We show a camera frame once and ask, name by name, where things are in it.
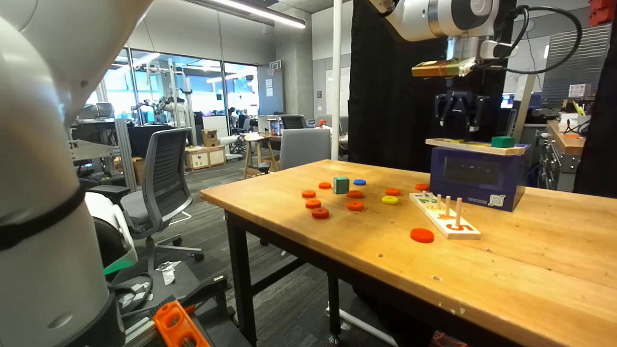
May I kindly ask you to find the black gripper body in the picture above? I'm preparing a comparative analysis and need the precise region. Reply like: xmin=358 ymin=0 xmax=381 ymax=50
xmin=442 ymin=86 xmax=487 ymax=119

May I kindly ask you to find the wooden board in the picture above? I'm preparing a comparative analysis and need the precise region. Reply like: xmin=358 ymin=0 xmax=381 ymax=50
xmin=425 ymin=134 xmax=531 ymax=160

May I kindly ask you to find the white peg board toy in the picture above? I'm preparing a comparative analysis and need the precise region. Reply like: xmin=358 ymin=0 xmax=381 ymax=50
xmin=410 ymin=188 xmax=483 ymax=240

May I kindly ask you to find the green lid on box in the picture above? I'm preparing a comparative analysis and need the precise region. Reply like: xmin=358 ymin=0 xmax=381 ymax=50
xmin=491 ymin=133 xmax=520 ymax=150

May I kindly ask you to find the leaning wooden plank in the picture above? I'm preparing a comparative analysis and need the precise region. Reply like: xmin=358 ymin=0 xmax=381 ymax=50
xmin=512 ymin=71 xmax=541 ymax=144

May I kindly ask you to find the wide black curtain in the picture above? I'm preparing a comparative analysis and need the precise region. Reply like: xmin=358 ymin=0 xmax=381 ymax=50
xmin=348 ymin=0 xmax=518 ymax=175

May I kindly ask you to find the dark blue cardboard box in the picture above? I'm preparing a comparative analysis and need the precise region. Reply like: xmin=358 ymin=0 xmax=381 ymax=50
xmin=429 ymin=140 xmax=535 ymax=212

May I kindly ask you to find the wooden side desk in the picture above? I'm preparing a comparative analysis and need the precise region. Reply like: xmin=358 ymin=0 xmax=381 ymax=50
xmin=547 ymin=117 xmax=589 ymax=192

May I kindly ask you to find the black backdrop curtain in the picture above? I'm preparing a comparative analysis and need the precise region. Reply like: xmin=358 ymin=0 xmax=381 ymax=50
xmin=574 ymin=0 xmax=617 ymax=198

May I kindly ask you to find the large red disc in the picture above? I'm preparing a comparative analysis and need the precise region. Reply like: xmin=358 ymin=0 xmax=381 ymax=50
xmin=410 ymin=225 xmax=437 ymax=244

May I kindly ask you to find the gray padded chair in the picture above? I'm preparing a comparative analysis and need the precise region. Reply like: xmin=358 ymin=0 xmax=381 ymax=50
xmin=279 ymin=127 xmax=334 ymax=173

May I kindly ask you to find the red cloth object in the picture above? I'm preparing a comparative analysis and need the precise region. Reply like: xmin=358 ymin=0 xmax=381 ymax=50
xmin=587 ymin=0 xmax=617 ymax=28

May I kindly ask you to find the small wooden table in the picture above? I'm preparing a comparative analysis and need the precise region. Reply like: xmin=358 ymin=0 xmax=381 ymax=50
xmin=242 ymin=131 xmax=277 ymax=179

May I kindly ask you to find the ceiling light strip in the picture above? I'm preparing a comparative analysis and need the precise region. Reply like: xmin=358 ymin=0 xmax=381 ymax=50
xmin=211 ymin=0 xmax=309 ymax=30

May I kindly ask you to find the low wooden cabinet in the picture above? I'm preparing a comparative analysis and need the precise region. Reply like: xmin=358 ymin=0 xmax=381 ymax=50
xmin=184 ymin=142 xmax=230 ymax=173

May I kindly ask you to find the gray swivel office chair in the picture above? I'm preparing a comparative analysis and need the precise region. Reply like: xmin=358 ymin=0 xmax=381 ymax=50
xmin=118 ymin=125 xmax=209 ymax=266

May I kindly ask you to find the orange plastic tool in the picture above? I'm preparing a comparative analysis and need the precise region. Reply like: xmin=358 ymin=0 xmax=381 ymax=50
xmin=153 ymin=298 xmax=213 ymax=347

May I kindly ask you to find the white pipe frame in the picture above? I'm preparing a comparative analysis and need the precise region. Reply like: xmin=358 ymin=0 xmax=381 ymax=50
xmin=331 ymin=0 xmax=344 ymax=161

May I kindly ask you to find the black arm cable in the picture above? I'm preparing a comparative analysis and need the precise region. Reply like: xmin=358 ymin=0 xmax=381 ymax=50
xmin=500 ymin=3 xmax=585 ymax=77

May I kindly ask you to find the black table frame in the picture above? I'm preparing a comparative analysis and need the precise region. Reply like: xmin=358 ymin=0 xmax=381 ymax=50
xmin=223 ymin=210 xmax=402 ymax=347

